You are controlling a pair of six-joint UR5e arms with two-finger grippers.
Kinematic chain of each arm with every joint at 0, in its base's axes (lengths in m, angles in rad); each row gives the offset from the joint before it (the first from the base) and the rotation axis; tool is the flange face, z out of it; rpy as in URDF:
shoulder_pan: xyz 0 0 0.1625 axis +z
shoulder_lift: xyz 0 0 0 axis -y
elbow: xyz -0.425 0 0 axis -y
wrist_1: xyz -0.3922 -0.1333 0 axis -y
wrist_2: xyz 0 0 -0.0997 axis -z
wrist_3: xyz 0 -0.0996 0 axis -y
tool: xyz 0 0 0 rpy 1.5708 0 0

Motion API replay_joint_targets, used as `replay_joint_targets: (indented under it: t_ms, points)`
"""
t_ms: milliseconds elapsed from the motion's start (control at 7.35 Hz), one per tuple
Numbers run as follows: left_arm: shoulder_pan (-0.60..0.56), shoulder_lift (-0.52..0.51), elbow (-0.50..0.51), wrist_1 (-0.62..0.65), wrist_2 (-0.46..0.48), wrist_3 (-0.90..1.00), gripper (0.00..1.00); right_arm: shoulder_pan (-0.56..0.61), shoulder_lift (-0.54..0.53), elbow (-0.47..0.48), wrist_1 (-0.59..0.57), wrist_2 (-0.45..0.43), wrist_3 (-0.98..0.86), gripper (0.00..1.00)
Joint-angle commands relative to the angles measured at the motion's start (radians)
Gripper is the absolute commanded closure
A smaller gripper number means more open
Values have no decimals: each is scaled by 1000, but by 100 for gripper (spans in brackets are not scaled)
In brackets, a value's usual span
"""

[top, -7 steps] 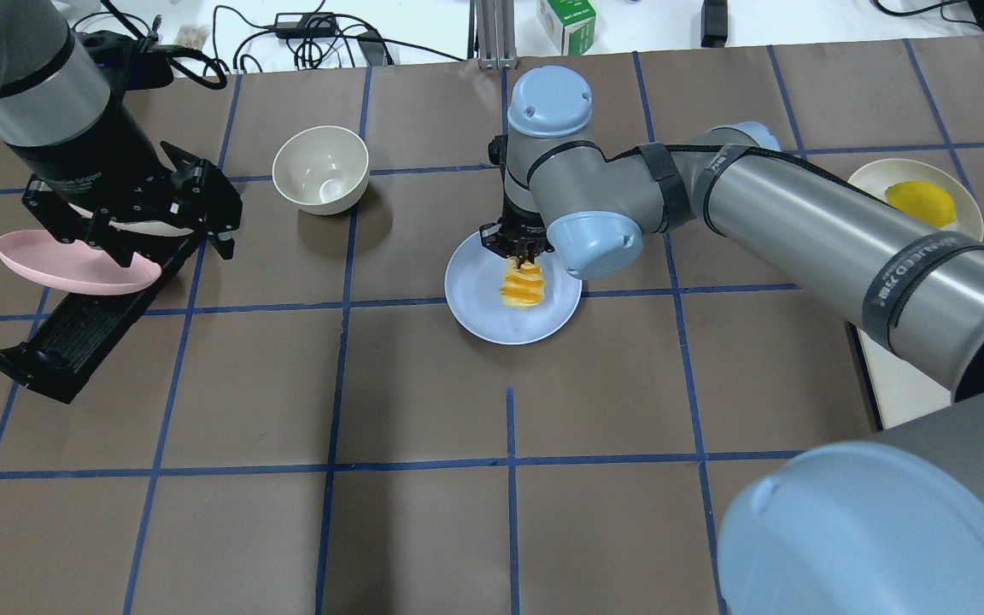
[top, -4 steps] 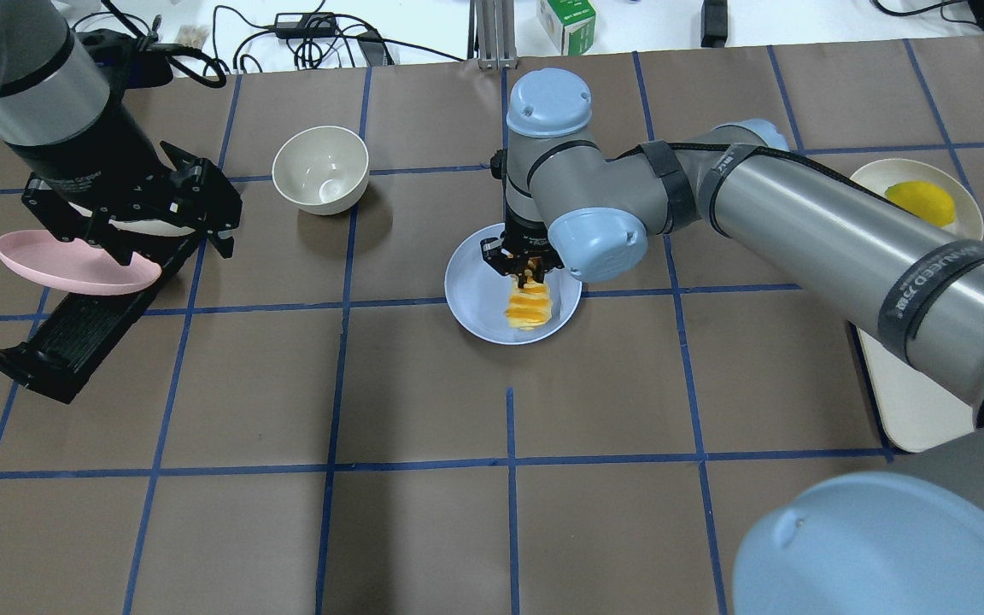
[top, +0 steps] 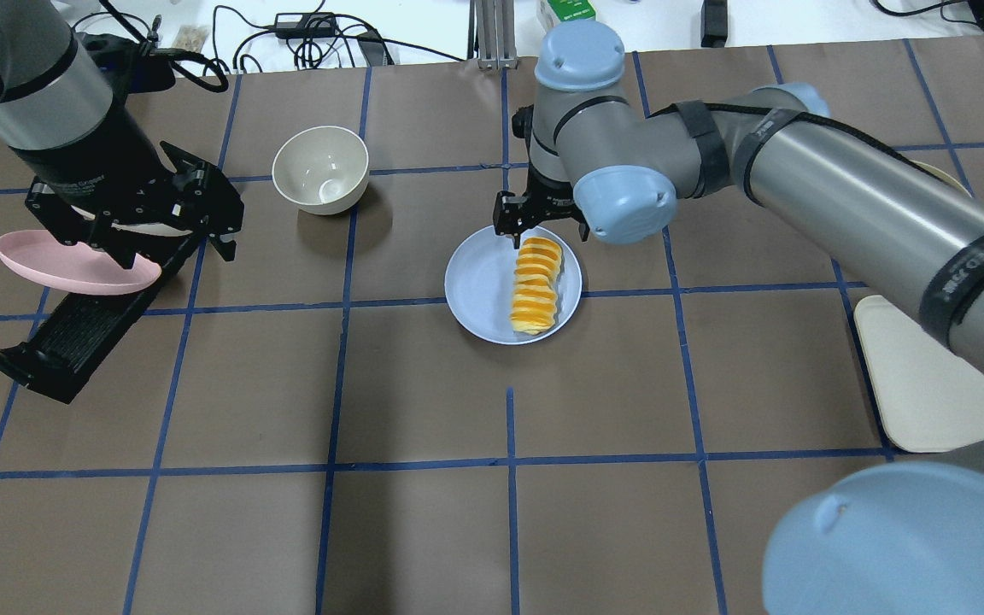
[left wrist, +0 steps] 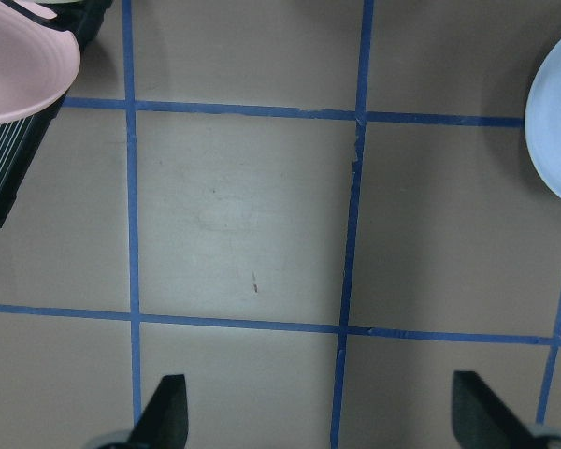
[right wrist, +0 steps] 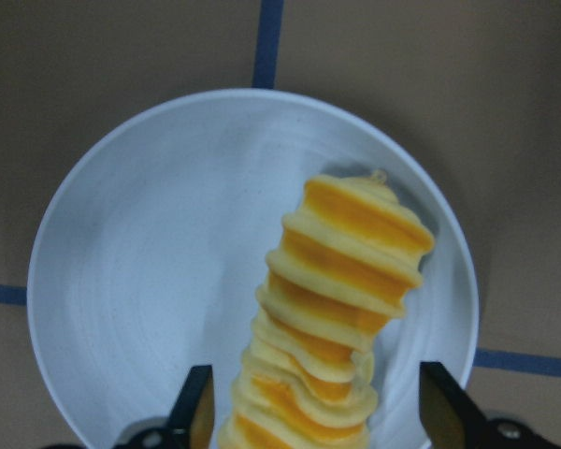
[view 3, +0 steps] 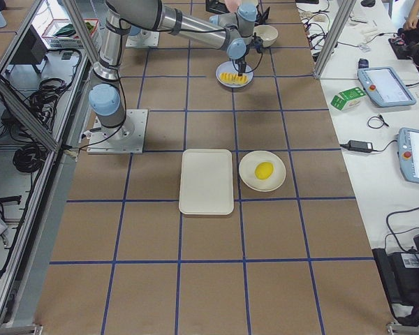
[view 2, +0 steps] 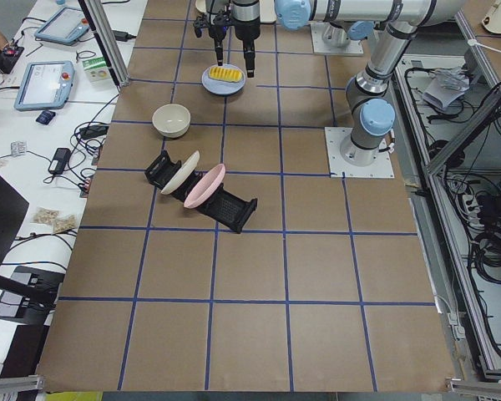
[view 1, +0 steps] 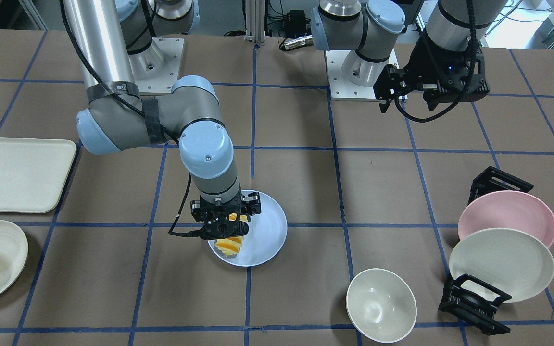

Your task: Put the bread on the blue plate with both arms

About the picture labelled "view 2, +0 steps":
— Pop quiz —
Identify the cream plate in rack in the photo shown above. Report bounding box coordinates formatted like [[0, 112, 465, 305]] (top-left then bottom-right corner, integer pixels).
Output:
[[160, 150, 200, 195]]

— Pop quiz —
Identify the lower teach pendant tablet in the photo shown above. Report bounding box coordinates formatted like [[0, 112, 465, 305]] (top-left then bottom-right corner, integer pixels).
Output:
[[14, 60, 75, 111]]

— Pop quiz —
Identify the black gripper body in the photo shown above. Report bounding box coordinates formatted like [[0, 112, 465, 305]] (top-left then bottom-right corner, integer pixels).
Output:
[[205, 0, 231, 42], [231, 0, 261, 43]]

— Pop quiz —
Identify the black power adapter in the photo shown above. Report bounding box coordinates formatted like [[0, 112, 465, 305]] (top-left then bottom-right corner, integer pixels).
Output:
[[48, 147, 72, 175]]

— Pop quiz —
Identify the upper teach pendant tablet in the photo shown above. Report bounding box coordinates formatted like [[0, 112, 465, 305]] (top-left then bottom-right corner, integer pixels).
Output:
[[34, 7, 89, 45]]

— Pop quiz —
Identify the black dish rack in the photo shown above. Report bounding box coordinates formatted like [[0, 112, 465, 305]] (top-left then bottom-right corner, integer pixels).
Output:
[[144, 150, 258, 233]]

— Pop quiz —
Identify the cream ceramic bowl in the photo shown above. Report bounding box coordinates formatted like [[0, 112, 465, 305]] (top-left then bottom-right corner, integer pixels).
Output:
[[152, 104, 190, 138]]

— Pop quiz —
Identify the green white carton box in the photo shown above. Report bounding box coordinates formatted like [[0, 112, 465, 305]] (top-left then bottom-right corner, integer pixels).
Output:
[[82, 57, 111, 83]]

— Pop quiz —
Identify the yellow ridged bread roll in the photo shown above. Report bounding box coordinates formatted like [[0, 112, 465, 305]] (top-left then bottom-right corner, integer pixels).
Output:
[[208, 65, 243, 84]]

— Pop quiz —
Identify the pink plate in rack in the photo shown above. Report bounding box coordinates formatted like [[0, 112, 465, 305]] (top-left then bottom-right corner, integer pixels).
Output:
[[184, 163, 225, 209]]

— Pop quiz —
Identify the blue round plate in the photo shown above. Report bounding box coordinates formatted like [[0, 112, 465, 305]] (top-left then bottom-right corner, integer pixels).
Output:
[[201, 63, 245, 96]]

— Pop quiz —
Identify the aluminium frame post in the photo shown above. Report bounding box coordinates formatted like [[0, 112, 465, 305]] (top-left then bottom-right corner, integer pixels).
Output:
[[78, 0, 130, 88]]

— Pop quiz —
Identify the teach pendant tablet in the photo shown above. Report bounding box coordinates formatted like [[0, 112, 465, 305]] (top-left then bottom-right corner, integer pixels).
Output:
[[34, 7, 89, 45], [14, 60, 75, 111]]

